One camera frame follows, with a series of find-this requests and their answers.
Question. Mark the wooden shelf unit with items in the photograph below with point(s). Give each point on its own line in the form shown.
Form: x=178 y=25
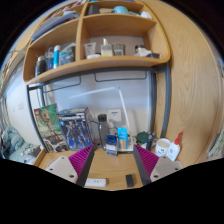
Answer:
x=110 y=60

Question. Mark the green patterned cloth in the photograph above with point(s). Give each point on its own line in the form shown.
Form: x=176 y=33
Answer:
x=217 y=145

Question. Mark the dark grey metal frame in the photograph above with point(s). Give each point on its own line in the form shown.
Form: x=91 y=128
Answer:
x=166 y=100

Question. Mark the bed with teal bedding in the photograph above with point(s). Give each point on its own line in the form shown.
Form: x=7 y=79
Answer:
x=15 y=145

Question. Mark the white desk lamp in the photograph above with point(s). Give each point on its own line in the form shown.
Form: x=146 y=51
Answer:
x=125 y=110

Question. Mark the white wall switch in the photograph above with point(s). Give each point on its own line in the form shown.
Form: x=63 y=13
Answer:
x=18 y=108

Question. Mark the white glue bottle red cap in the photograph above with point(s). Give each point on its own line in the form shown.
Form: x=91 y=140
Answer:
x=173 y=151

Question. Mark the dark green round container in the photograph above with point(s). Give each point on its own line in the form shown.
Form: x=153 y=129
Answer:
x=141 y=137

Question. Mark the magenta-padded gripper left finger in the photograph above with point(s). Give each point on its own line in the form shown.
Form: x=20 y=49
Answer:
x=60 y=168

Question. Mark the blue robot model box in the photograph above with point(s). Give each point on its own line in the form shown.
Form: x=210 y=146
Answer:
x=75 y=130

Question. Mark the black charger block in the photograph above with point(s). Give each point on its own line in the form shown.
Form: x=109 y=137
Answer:
x=129 y=180

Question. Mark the white power strip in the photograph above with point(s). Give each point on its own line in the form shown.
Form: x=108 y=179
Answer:
x=96 y=182

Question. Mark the green tree figure toy box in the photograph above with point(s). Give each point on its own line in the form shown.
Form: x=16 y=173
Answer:
x=48 y=128

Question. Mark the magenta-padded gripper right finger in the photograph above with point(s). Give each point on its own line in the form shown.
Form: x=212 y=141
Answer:
x=168 y=166

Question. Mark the light blue and orange carton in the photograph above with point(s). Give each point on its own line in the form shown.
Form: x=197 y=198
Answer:
x=122 y=138

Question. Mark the white mug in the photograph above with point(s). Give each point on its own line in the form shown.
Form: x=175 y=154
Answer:
x=162 y=146

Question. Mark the black cylindrical device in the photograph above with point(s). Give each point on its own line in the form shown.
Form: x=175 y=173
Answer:
x=150 y=141

